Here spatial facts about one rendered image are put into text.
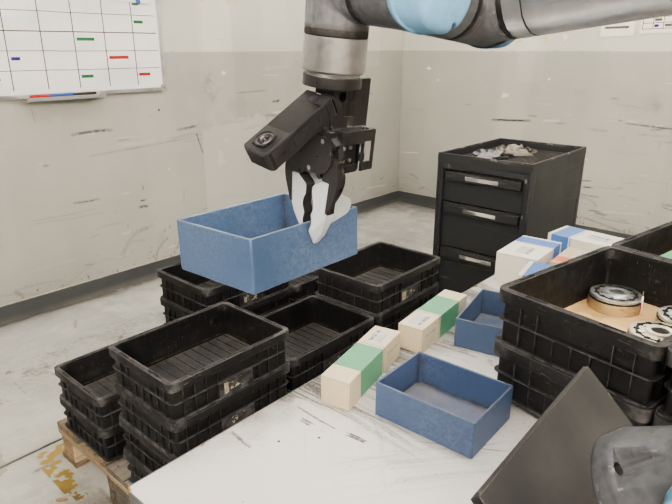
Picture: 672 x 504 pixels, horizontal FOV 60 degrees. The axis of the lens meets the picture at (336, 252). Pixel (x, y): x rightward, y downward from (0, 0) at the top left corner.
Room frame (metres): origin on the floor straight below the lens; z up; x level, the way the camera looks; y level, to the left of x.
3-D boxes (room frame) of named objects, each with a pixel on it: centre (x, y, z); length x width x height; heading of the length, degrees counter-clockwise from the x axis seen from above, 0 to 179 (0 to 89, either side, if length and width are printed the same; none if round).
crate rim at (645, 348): (1.00, -0.54, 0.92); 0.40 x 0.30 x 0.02; 128
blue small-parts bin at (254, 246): (0.77, 0.09, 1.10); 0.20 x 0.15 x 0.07; 139
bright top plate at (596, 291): (1.13, -0.59, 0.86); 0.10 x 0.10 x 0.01
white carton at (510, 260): (1.64, -0.57, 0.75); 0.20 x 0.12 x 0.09; 142
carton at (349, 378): (1.06, -0.06, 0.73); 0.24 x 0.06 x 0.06; 151
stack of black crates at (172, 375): (1.44, 0.37, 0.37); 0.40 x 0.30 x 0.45; 138
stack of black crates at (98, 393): (1.71, 0.67, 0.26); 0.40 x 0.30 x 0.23; 138
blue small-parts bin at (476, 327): (1.24, -0.38, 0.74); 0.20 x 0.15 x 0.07; 150
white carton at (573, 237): (1.74, -0.79, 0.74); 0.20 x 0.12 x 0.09; 42
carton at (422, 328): (1.27, -0.24, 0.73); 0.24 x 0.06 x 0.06; 145
